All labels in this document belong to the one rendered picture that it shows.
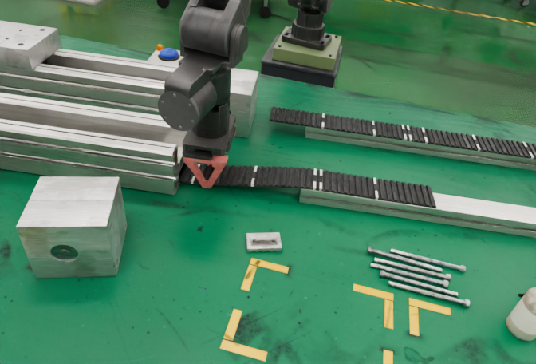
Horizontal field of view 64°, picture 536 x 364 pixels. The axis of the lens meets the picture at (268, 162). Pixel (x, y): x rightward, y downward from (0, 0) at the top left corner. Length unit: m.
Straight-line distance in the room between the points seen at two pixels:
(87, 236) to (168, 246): 0.13
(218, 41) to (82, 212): 0.27
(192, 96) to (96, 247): 0.22
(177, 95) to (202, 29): 0.09
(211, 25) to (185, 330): 0.38
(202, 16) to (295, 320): 0.40
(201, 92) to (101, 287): 0.28
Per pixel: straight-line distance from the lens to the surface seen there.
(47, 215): 0.57
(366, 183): 0.73
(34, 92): 0.97
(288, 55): 1.15
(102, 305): 0.59
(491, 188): 0.88
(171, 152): 0.66
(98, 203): 0.57
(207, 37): 0.58
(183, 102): 0.55
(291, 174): 0.71
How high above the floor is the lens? 1.26
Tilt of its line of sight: 38 degrees down
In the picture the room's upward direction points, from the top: 7 degrees clockwise
